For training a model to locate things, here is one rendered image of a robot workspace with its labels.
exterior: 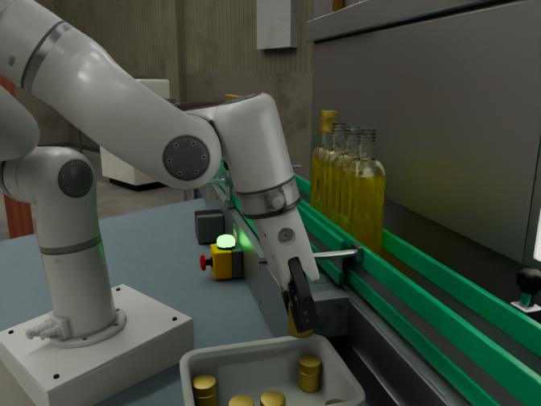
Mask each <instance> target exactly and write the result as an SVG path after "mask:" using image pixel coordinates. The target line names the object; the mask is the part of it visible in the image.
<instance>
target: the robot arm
mask: <svg viewBox="0 0 541 406"><path fill-rule="evenodd" d="M0 76H2V77H4V78H6V79H7V80H8V81H11V82H12V83H14V84H16V85H17V86H19V87H20V88H22V89H24V90H25V91H27V92H28V93H30V94H31V95H33V96H35V97H37V98H38V99H39V100H41V101H42V102H45V103H46V104H48V105H49V106H51V107H52V108H54V109H55V110H56V111H57V112H58V113H59V114H60V115H61V116H62V117H64V118H65V119H66V120H67V121H69V122H70V123H71V124H73V125H74V126H75V127H76V128H78V129H79V130H80V131H82V132H83V133H84V134H86V135H87V136H88V137H90V138H91V140H93V141H94V142H95V143H97V144H98V145H100V146H101V147H103V148H104V149H106V150H107V151H108V152H110V153H111V154H113V155H115V156H117V157H118V158H119V159H120V160H123V161H124V162H126V163H128V164H129V165H131V166H133V167H134V168H137V169H138V170H139V171H141V172H143V173H145V174H146V175H148V176H150V177H151V178H153V179H155V180H157V181H158V182H160V183H162V184H165V185H167V186H169V187H172V188H175V189H184V190H188V189H197V188H199V187H201V186H203V185H205V184H207V183H208V182H209V181H210V180H211V179H212V178H213V177H214V176H215V175H216V174H217V171H218V169H219V167H220V165H221V161H222V160H224V161H225V162H226V163H227V165H228V168H229V173H230V175H231V178H232V182H233V186H234V189H235V192H236V194H237V199H238V202H239V205H240V208H241V211H242V216H243V217H244V218H248V219H254V224H255V227H256V230H257V233H258V237H259V241H260V243H261V246H262V250H263V253H264V255H265V257H266V261H267V263H268V265H269V267H270V269H271V271H272V272H273V274H274V276H275V278H276V279H277V281H278V282H279V285H280V288H281V289H282V291H283V290H286V291H283V292H281V294H282V297H283V302H284V305H285V308H286V311H287V315H288V303H289V301H290V302H291V306H289V307H290V310H291V315H292V318H293V321H294V324H295V329H296V331H297V333H298V334H301V333H303V332H305V331H308V330H310V329H314V328H316V327H318V326H319V325H320V321H319V318H318V315H317V311H316V306H315V303H314V300H313V299H312V294H311V291H310V288H309V285H308V280H307V277H306V275H305V273H306V274H307V275H308V277H309V278H310V279H311V280H312V281H317V280H318V279H319V278H320V274H319V272H318V269H317V266H316V261H315V259H314V255H313V253H312V249H311V246H310V242H309V240H308V236H307V233H306V230H305V228H304V224H303V221H302V219H301V216H300V215H299V211H298V209H297V207H296V206H297V205H298V204H299V203H300V201H301V199H300V195H299V190H298V186H297V183H296V180H295V175H294V171H293V168H292V165H291V159H290V156H289V152H288V149H287V144H286V140H285V137H284V133H283V128H282V124H281V122H280V118H279V112H278V109H277V106H276V104H275V100H274V98H273V97H272V96H271V95H269V94H267V93H254V94H252V93H251V94H248V95H246V96H243V97H236V98H234V99H233V100H230V101H225V102H224V103H222V104H220V105H219V106H214V107H209V108H204V109H198V110H187V111H182V110H180V109H178V108H177V107H175V106H174V105H172V104H171V103H170V102H168V101H166V100H164V99H163V98H161V97H160V96H159V95H157V94H156V93H154V92H152V91H151V90H150V89H148V88H147V87H146V86H144V85H143V84H141V83H140V82H138V81H137V80H135V79H134V78H133V77H132V76H131V75H130V74H128V73H127V72H126V71H124V70H123V69H122V68H121V67H120V66H119V65H118V64H117V63H116V62H115V61H114V60H113V59H112V58H111V56H110V55H109V54H108V52H107V51H106V50H105V49H104V48H103V47H102V46H101V45H99V44H98V43H97V42H96V41H94V40H93V39H91V38H90V37H88V36H87V35H86V34H84V33H82V32H81V31H79V30H77V29H76V28H75V27H73V26H72V25H70V24H69V23H67V22H65V21H64V20H63V19H61V18H59V17H58V16H57V15H55V14H53V13H52V12H51V11H49V10H48V9H46V8H45V7H43V6H41V5H40V4H39V3H37V2H35V1H34V0H0ZM39 137H40V132H39V126H38V123H37V121H36V120H35V118H34V117H33V115H32V114H31V113H30V112H29V111H28V110H27V108H26V107H25V106H23V105H22V104H21V103H20V102H19V101H18V100H17V99H16V98H15V97H13V96H12V95H11V94H10V93H9V92H8V91H7V90H5V89H4V88H3V87H2V86H1V85H0V192H2V193H4V194H5V195H7V196H8V197H10V198H12V199H14V200H16V201H21V202H24V203H29V204H35V205H37V218H36V236H37V241H38V245H39V251H40V254H41V258H42V261H43V268H44V271H45V276H46V279H47V285H48V289H49V292H50V297H51V300H52V307H53V310H52V311H51V312H48V315H49V318H48V319H46V320H44V323H41V324H39V325H34V326H33V327H32V329H30V328H28V329H27V330H26V331H25V333H26V336H27V339H30V340H31V339H33V337H40V339H41V340H44V339H45V338H49V340H50V342H51V344H53V345H54V346H58V347H62V348H79V347H84V346H90V345H93V344H96V343H98V342H102V341H104V340H106V339H108V338H110V337H112V336H114V335H115V334H116V333H117V332H119V331H120V330H121V329H122V328H123V327H124V325H125V323H126V314H125V312H124V311H123V310H122V309H120V308H118V307H115V306H114V299H113V294H112V289H111V285H110V281H109V273H108V268H107V264H106V260H105V252H104V247H103V243H102V238H101V231H100V226H99V221H98V216H97V178H96V173H95V170H94V168H93V165H92V164H91V163H90V161H89V160H88V159H87V158H86V157H85V156H84V155H82V154H81V153H80V152H78V151H75V150H73V149H70V148H67V147H37V145H38V143H39Z"/></svg>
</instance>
